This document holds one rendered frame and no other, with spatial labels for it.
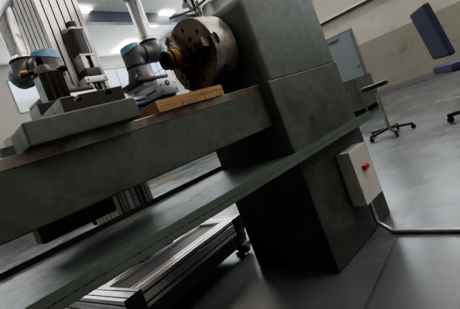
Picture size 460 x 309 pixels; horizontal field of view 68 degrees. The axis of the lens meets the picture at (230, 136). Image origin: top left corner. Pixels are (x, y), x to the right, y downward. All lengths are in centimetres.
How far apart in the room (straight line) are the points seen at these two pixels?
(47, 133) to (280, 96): 92
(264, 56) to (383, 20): 986
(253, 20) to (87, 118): 85
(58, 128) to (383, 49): 1069
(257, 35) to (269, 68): 15
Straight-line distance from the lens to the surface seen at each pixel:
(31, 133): 92
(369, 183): 177
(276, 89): 147
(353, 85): 704
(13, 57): 195
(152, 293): 169
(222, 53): 142
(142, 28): 221
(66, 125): 94
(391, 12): 1123
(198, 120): 121
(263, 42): 151
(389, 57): 1122
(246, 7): 153
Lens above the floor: 75
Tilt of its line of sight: 2 degrees down
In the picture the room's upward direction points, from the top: 21 degrees counter-clockwise
